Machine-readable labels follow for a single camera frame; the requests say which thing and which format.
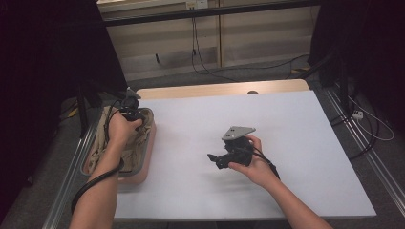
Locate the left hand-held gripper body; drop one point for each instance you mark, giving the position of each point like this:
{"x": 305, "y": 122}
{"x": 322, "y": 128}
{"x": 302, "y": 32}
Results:
{"x": 131, "y": 106}

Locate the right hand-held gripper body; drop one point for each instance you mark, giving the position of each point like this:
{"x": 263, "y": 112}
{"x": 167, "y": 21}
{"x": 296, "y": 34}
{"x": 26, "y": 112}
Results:
{"x": 238, "y": 149}

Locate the pink basket with grey rim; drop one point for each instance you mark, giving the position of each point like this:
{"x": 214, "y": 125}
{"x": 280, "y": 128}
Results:
{"x": 149, "y": 165}

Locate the person's left hand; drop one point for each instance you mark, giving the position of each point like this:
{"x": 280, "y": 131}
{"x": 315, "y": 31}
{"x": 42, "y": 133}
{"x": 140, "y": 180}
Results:
{"x": 119, "y": 133}

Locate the person's right hand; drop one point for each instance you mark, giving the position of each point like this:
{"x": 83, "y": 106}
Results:
{"x": 259, "y": 171}

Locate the black tripod stand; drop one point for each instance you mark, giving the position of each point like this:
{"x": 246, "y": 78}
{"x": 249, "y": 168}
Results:
{"x": 82, "y": 108}

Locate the black horizontal bar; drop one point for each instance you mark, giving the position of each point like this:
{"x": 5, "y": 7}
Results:
{"x": 159, "y": 17}

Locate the black curtain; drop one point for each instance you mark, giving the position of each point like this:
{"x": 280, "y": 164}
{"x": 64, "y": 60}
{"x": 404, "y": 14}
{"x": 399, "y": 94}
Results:
{"x": 375, "y": 47}
{"x": 47, "y": 63}

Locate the white power strip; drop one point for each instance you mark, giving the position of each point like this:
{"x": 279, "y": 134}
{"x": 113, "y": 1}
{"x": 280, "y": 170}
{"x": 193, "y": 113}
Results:
{"x": 358, "y": 114}

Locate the black metal stand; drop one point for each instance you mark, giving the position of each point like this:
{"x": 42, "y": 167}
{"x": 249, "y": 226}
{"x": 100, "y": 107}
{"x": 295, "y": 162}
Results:
{"x": 343, "y": 82}

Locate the small black wall fitting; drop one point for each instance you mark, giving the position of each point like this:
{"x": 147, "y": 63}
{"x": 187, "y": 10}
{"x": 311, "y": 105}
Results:
{"x": 157, "y": 58}

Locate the aluminium floor rail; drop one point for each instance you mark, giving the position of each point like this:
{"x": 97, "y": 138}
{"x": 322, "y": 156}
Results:
{"x": 63, "y": 194}
{"x": 375, "y": 159}

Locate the white wall socket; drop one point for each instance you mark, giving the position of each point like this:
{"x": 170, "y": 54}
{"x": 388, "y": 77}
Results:
{"x": 197, "y": 4}

